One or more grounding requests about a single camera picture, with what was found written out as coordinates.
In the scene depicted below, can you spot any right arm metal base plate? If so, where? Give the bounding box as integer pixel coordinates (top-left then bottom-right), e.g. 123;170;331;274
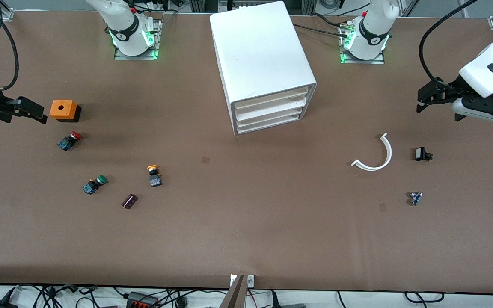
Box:
114;19;162;61

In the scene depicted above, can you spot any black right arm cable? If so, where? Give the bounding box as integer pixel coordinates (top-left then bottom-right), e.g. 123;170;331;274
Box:
0;0;19;91

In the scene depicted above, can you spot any black orange power strip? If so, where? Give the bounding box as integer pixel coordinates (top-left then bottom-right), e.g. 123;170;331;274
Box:
126;292;158;308

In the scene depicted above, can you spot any white curved plastic strip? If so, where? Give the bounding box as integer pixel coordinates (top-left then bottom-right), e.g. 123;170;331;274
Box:
351;133;393;172

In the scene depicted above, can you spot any green push button switch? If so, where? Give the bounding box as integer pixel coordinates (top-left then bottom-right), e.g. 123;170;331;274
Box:
83;175;109;195

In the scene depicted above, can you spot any black cable loop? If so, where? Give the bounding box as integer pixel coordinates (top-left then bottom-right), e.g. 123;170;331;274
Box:
404;291;445;303

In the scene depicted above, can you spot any grey camera stand post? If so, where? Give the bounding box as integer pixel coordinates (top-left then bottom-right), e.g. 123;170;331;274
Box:
220;275;246;308

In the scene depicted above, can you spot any white plastic drawer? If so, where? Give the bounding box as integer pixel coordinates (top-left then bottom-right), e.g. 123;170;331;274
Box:
234;86;311;110
235;106;304;124
235;96;307;117
236;113;302;131

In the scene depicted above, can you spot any white drawer cabinet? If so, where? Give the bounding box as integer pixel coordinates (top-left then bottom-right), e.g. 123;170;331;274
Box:
209;1;318;136

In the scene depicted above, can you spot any black cable on table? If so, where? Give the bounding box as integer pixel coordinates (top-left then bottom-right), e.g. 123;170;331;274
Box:
293;24;350;39

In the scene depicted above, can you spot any red push button switch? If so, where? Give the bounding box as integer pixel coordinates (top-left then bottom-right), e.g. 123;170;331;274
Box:
57;131;83;151

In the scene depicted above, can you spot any yellow push button switch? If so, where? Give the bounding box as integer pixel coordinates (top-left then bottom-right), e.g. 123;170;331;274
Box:
147;165;163;188

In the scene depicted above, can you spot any orange button enclosure box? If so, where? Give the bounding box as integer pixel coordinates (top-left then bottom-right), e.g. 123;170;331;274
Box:
49;99;82;123

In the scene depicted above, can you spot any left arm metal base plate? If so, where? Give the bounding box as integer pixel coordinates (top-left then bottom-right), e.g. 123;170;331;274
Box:
340;21;386;65

